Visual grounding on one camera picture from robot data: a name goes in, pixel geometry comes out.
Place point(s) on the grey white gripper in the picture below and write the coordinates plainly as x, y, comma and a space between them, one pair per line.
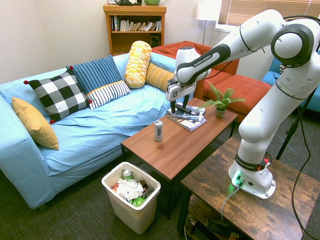
180, 92

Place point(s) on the silver drink can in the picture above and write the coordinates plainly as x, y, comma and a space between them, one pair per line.
158, 131

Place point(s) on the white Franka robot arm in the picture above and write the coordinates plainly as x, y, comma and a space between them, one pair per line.
262, 120

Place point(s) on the green drink can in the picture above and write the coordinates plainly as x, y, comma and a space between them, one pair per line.
127, 174

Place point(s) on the beige plastic trash bin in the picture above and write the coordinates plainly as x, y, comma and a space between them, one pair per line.
135, 217

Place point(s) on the black remote control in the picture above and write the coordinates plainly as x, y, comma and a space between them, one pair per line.
183, 108

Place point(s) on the magazine with brown cover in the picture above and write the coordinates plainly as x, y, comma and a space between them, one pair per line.
192, 125

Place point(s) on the mustard fine striped pillow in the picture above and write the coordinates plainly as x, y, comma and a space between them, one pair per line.
157, 76

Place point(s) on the small potted fern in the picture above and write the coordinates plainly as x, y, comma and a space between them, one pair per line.
220, 111

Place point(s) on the reddish wood coffee table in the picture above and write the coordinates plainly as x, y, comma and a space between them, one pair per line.
185, 145

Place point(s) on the yellow white patterned bolster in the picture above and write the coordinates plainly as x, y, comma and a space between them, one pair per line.
137, 65

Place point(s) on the small black speaker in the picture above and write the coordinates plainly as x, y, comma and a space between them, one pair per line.
155, 40

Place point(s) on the orange sofa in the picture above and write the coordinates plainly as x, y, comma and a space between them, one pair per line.
247, 87

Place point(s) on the navy white striped pillow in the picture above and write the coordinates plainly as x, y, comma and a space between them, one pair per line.
107, 93

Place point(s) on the blue dark striped pillow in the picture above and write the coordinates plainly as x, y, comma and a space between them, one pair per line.
96, 72

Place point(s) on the row of books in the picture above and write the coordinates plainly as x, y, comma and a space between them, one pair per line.
135, 26

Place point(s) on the light blue sofa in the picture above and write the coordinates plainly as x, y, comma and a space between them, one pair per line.
95, 135

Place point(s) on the teal blue couch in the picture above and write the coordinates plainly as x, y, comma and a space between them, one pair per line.
271, 75

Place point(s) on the white shade floor lamp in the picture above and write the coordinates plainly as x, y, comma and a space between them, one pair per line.
207, 10

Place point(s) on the crumpled white paper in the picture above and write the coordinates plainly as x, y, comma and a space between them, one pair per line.
130, 188

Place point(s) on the wooden bookshelf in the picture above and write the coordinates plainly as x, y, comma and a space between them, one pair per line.
135, 10

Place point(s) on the green plastic bottle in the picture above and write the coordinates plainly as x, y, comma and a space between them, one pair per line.
138, 201

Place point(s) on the green ceramic pot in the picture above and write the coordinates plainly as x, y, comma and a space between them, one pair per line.
152, 2

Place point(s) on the wooden window blinds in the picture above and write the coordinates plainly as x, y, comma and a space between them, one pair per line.
240, 10

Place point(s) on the black tripod stand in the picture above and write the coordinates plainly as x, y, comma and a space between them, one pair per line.
291, 132

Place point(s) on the black object on bookshelf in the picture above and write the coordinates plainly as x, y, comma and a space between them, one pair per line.
125, 2

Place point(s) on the black white checked pillow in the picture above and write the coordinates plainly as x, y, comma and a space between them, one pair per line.
60, 95

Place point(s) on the black box under table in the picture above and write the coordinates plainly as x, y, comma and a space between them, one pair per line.
220, 226

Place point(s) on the rustic dark wood table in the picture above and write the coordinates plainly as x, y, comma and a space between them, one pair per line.
255, 215

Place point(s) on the plain mustard yellow pillow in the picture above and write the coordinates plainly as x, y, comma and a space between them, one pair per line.
35, 122

